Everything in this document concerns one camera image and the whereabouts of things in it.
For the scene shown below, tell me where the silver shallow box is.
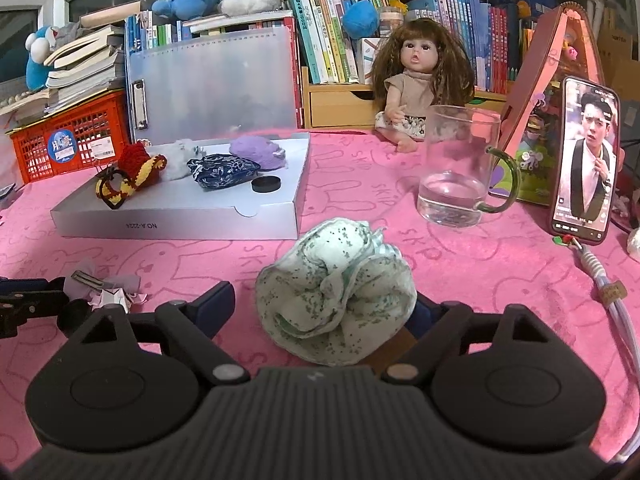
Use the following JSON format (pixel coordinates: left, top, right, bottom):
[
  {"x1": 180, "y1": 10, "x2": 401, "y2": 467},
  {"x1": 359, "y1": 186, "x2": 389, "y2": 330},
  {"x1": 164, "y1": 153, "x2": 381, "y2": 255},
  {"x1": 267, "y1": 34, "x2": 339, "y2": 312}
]
[{"x1": 51, "y1": 131, "x2": 310, "y2": 240}]

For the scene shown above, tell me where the white charging cable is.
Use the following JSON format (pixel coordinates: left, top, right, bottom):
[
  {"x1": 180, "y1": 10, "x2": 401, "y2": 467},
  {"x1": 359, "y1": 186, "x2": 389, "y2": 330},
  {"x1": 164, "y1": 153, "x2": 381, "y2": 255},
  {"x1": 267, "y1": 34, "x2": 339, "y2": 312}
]
[{"x1": 552, "y1": 234, "x2": 640, "y2": 463}]

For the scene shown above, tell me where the yellow red crochet strap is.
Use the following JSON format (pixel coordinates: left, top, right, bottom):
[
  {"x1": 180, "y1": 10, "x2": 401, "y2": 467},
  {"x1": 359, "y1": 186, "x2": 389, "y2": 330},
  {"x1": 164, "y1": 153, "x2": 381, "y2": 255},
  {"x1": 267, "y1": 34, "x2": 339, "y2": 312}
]
[{"x1": 94, "y1": 154, "x2": 170, "y2": 210}]

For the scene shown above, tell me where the pink triangular stand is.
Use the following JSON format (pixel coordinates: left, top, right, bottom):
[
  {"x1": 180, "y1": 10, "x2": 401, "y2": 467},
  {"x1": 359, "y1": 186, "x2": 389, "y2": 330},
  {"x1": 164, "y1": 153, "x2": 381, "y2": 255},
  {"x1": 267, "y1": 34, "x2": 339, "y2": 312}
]
[{"x1": 498, "y1": 2, "x2": 604, "y2": 206}]

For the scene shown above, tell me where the wooden drawer organizer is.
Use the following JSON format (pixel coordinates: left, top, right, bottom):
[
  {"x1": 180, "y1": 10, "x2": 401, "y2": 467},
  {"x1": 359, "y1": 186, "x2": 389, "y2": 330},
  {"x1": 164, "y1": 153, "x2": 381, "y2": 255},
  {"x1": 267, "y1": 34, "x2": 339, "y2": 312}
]
[{"x1": 300, "y1": 65, "x2": 509, "y2": 130}]

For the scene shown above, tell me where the translucent clipboard folder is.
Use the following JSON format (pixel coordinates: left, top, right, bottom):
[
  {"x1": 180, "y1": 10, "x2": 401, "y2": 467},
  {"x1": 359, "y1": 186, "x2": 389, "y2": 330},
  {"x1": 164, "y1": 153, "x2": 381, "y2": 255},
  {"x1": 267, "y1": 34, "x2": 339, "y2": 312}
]
[{"x1": 126, "y1": 26, "x2": 299, "y2": 145}]

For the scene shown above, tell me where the blue floral brocade pouch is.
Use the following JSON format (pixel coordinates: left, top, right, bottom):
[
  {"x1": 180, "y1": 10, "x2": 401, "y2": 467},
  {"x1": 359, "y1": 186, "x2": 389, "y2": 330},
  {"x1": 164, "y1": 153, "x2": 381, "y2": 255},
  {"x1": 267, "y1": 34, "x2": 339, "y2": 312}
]
[{"x1": 186, "y1": 154, "x2": 260, "y2": 191}]

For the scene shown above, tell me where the brown haired baby doll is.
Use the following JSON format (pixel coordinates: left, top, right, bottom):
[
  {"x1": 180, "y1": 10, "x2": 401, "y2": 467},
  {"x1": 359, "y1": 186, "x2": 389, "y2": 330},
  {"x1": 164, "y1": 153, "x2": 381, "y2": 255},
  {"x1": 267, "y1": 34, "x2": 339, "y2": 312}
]
[{"x1": 371, "y1": 18, "x2": 475, "y2": 153}]

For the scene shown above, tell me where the white fluffy plush toy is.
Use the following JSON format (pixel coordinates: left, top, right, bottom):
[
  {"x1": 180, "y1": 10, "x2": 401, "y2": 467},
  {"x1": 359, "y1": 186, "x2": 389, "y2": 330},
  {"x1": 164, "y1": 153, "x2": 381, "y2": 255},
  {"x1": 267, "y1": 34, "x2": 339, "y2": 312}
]
[{"x1": 148, "y1": 139, "x2": 206, "y2": 182}]

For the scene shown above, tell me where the row of upright books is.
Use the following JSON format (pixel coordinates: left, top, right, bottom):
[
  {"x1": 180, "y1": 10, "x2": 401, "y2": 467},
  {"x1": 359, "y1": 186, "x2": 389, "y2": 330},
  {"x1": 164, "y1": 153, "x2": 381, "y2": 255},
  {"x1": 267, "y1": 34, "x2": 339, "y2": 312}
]
[{"x1": 124, "y1": 0, "x2": 539, "y2": 94}]

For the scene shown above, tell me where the green floral fabric cap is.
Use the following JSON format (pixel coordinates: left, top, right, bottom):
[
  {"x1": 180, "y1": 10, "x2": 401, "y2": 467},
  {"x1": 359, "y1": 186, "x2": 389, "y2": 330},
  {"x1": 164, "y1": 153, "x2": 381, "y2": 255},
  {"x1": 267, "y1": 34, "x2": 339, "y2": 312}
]
[{"x1": 255, "y1": 217, "x2": 418, "y2": 366}]

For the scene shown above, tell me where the blue plush ball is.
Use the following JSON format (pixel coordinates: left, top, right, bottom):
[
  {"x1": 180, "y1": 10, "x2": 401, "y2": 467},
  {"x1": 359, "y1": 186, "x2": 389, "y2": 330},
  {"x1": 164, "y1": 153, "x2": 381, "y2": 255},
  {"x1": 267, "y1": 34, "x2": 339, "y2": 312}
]
[{"x1": 342, "y1": 0, "x2": 378, "y2": 40}]

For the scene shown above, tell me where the black round lid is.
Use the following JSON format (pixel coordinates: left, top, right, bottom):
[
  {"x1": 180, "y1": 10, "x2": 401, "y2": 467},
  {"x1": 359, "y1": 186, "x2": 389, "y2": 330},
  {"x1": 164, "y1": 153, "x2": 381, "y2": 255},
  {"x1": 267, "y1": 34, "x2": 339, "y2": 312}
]
[{"x1": 250, "y1": 176, "x2": 281, "y2": 194}]

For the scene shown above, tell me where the stack of books on crate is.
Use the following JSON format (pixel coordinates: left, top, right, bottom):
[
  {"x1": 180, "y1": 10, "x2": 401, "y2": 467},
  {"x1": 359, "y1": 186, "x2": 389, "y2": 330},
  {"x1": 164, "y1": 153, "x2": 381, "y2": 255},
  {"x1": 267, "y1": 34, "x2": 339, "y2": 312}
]
[{"x1": 1, "y1": 1, "x2": 142, "y2": 115}]

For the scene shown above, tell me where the brown cardboard piece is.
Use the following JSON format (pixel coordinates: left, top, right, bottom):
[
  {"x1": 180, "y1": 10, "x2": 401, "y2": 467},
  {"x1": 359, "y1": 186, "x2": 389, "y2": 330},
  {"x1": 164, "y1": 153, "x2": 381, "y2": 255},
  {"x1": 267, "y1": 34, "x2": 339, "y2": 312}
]
[{"x1": 358, "y1": 327, "x2": 416, "y2": 376}]

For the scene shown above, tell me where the small white paper toy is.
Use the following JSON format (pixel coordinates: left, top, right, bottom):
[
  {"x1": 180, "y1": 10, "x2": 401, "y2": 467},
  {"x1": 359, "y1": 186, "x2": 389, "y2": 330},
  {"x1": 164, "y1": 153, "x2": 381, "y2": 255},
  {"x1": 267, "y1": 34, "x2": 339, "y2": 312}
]
[{"x1": 89, "y1": 288, "x2": 134, "y2": 313}]

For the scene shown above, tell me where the purple fluffy plush toy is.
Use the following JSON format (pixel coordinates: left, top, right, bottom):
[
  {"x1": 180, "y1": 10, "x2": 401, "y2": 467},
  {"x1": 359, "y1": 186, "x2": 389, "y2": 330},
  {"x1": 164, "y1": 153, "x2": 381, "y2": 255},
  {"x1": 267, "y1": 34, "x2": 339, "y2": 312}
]
[{"x1": 229, "y1": 136, "x2": 285, "y2": 171}]

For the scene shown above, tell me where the glass mug green handle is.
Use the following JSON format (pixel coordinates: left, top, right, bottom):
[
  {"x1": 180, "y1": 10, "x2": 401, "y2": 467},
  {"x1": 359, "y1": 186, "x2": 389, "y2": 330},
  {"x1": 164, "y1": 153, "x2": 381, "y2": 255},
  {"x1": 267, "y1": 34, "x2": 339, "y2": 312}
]
[{"x1": 416, "y1": 105, "x2": 522, "y2": 229}]

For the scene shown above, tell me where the blue white doraemon plush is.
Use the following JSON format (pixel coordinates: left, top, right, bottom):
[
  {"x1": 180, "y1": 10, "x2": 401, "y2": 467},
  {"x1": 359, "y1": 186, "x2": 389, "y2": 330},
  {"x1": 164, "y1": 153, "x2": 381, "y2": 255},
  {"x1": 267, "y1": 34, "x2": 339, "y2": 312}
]
[{"x1": 25, "y1": 23, "x2": 77, "y2": 91}]

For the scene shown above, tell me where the smartphone showing video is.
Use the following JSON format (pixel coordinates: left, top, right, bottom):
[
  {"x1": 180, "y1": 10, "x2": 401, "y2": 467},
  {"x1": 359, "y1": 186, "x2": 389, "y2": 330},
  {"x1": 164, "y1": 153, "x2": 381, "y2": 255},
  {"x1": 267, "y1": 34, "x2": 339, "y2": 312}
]
[{"x1": 549, "y1": 76, "x2": 620, "y2": 245}]

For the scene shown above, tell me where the red plastic crate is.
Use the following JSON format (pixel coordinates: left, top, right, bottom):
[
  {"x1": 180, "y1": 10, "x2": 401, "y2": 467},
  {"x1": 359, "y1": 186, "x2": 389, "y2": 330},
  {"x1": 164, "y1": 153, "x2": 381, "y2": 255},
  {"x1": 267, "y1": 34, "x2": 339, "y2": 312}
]
[{"x1": 10, "y1": 90, "x2": 129, "y2": 183}]

